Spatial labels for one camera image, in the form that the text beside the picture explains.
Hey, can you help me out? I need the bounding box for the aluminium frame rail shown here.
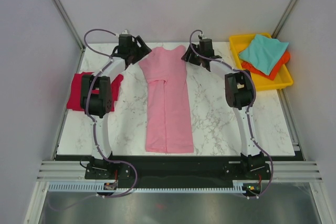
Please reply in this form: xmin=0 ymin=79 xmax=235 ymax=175
xmin=37 ymin=161 xmax=322 ymax=183

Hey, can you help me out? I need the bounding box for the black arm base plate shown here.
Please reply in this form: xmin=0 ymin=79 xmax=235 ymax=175
xmin=85 ymin=156 xmax=271 ymax=188

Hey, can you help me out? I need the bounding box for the white slotted cable duct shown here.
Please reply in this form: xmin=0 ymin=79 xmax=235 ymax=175
xmin=48 ymin=181 xmax=253 ymax=194

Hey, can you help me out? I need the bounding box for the yellow plastic tray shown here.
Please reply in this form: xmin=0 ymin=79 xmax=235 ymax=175
xmin=229 ymin=34 xmax=293 ymax=91

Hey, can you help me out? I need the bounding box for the orange folded t shirt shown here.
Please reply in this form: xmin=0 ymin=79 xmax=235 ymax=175
xmin=241 ymin=50 xmax=291 ymax=81

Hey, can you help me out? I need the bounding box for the teal folded t shirt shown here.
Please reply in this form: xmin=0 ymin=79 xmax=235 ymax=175
xmin=239 ymin=34 xmax=289 ymax=75

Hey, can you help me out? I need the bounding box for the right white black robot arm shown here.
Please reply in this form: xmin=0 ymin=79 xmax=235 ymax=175
xmin=182 ymin=38 xmax=265 ymax=179

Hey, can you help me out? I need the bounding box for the right aluminium corner post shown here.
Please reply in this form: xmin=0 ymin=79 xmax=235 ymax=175
xmin=271 ymin=0 xmax=299 ymax=38

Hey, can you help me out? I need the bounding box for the aluminium corner post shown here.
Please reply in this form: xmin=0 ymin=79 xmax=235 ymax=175
xmin=271 ymin=0 xmax=299 ymax=38
xmin=52 ymin=0 xmax=85 ymax=52

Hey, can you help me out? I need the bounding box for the folded magenta t shirt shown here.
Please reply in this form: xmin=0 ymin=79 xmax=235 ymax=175
xmin=66 ymin=72 xmax=124 ymax=112

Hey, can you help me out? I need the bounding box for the left aluminium corner post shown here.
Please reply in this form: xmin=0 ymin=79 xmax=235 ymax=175
xmin=52 ymin=0 xmax=85 ymax=52

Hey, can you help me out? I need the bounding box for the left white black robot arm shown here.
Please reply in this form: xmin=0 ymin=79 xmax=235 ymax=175
xmin=80 ymin=29 xmax=152 ymax=178

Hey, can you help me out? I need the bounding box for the pink t shirt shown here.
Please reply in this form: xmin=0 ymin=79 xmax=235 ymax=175
xmin=139 ymin=45 xmax=194 ymax=154

